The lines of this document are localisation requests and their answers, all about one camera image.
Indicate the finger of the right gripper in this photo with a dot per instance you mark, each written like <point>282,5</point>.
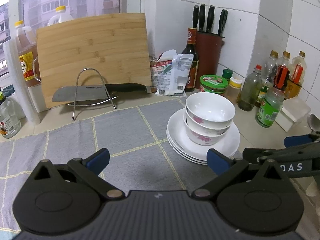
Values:
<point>300,140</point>
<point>259,155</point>

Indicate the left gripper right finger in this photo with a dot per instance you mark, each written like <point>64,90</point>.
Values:
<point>258,200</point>

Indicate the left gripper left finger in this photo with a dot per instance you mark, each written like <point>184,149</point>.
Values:
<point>61,198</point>

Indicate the white bowl pink flowers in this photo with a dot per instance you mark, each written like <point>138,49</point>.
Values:
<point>194,126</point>

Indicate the white ceramic bowl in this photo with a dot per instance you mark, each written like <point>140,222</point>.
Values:
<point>210,110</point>

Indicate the white plate with stain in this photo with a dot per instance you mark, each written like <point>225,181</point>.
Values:
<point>177,132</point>

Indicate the white bowl floral outside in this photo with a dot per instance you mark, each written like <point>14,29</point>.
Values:
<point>204,139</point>

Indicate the white plate with flower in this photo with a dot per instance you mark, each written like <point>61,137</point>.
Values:
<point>226,141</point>

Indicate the metal spoon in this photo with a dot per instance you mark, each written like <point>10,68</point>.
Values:
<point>314,123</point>

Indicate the white plastic container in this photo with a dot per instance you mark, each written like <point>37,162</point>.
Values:
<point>292,112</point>

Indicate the green glass bottle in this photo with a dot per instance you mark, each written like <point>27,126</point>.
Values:
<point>270,107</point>

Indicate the olive oil glass bottle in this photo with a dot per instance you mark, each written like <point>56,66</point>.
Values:
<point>250,90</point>

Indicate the red label sauce bottle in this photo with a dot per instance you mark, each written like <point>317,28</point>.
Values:
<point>283,72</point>

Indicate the yellow cap spice jar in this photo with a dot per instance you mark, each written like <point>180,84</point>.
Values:
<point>233,90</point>

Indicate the clear bottle gold cap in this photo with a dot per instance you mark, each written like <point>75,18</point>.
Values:
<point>267,75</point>

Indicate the yellow oil bottle gold cap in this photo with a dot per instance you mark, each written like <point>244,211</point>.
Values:
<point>296,79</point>

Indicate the green lid sauce jar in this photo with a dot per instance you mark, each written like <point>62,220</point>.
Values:
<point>213,84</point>

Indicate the green cap small jar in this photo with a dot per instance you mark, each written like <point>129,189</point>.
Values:
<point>227,74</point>

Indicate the glass jar green lid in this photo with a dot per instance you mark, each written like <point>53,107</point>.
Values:
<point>9,122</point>

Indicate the grey checked table mat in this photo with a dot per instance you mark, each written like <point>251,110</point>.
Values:
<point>141,157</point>

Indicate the dark soy sauce bottle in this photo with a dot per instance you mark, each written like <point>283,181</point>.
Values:
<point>190,50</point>

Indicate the white plastic food bag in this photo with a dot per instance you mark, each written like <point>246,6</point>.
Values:
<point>169,73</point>

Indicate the red knife block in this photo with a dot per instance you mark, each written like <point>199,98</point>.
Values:
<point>208,48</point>

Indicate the white plastic wrap roll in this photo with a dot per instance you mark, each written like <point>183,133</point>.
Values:
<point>14,67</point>

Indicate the bamboo cutting board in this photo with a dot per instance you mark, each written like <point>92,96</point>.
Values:
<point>110,48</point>

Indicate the cooking oil bottle yellow label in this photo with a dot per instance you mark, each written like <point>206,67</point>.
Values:
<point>27,52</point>

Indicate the white jug yellow cap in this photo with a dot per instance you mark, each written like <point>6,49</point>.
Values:
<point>60,16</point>

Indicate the metal wire knife stand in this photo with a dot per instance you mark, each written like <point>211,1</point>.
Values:
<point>78,93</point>

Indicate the cleaver with black handle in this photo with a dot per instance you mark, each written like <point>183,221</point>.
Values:
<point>126,88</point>

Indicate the black knife handle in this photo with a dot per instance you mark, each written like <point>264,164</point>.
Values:
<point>195,16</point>
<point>202,16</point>
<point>210,19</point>
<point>222,21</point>

